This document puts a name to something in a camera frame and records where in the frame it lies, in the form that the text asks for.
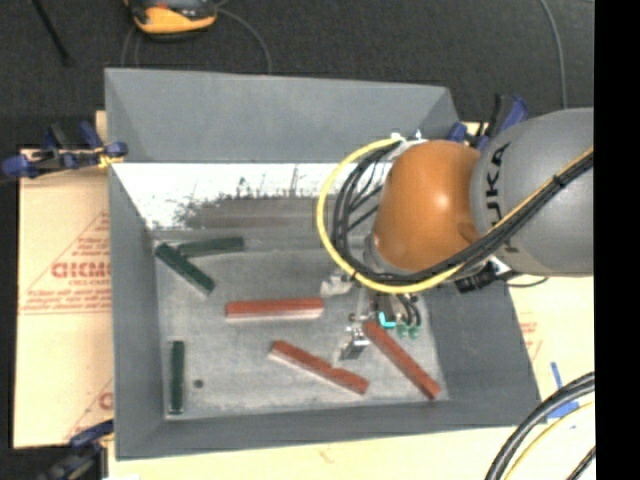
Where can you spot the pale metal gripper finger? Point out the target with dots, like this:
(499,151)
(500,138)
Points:
(349,350)
(361,339)

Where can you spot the red-brown flat block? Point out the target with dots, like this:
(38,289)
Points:
(275,309)
(405,363)
(320,367)

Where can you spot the dark green flat block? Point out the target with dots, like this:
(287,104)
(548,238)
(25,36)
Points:
(177,378)
(186,269)
(212,246)

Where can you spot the grey metal bin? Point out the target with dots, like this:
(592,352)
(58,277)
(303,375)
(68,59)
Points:
(280,118)

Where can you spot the brown cardboard board red print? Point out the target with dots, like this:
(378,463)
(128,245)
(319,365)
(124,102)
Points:
(60,318)

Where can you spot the black cylinder on white bracket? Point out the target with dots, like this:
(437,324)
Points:
(475,280)

